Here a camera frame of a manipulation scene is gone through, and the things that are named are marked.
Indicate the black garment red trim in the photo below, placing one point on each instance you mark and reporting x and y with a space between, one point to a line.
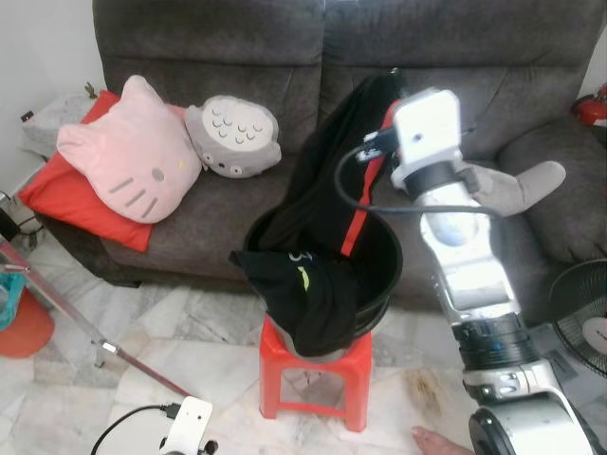
322 190

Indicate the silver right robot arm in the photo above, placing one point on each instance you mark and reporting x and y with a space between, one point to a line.
474 275

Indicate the long grey plush toy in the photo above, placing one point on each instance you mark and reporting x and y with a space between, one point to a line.
522 185

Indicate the black floor fan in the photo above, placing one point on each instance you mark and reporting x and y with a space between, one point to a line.
579 322

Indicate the red fire extinguisher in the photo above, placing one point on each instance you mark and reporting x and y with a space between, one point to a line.
590 109

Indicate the black plastic laundry basket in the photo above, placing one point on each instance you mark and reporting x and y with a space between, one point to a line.
379 275

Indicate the bare human foot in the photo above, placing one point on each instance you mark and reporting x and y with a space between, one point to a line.
436 444

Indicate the red plastic stool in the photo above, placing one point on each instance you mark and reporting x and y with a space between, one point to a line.
313 370

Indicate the grey round plush toy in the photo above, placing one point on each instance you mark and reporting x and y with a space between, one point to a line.
237 137

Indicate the dark grey fabric sofa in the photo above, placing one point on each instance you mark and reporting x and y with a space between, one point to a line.
190 47

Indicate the pink cat face pillow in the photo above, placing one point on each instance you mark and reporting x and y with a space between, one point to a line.
123 161

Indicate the red cushion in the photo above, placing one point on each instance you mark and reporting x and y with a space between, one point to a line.
66 204

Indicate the silver metal clothes rack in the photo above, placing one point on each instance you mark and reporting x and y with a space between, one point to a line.
57 300

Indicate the white patterned cushion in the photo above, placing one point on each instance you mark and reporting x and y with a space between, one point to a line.
47 128

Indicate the orange bin teal bag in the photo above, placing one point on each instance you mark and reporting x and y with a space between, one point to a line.
24 332

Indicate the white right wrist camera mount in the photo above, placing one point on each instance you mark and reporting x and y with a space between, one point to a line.
427 128

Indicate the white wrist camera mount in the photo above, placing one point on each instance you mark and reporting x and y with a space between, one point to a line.
190 427
427 128

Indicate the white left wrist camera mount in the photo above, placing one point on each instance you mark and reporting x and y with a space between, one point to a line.
190 427

